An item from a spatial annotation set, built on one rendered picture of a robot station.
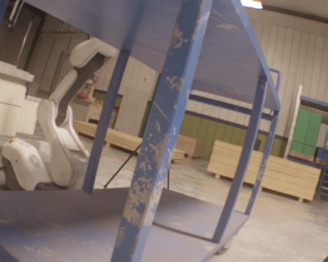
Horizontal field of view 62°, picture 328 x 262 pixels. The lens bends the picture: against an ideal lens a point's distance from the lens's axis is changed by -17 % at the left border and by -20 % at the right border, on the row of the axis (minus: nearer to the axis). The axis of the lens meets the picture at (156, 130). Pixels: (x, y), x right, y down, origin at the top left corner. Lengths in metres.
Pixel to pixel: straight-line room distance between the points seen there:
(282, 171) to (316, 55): 5.75
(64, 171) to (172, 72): 1.37
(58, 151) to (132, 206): 1.36
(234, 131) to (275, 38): 3.75
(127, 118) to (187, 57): 9.56
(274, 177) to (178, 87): 5.86
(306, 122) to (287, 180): 3.09
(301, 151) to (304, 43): 4.09
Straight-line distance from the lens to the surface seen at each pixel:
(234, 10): 0.72
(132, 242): 0.52
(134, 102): 10.01
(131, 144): 6.46
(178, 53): 0.50
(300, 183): 6.31
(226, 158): 6.44
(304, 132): 8.97
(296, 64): 10.88
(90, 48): 1.85
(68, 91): 1.97
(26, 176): 1.83
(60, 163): 1.82
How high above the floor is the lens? 0.70
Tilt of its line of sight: 1 degrees down
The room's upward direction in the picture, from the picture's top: 16 degrees clockwise
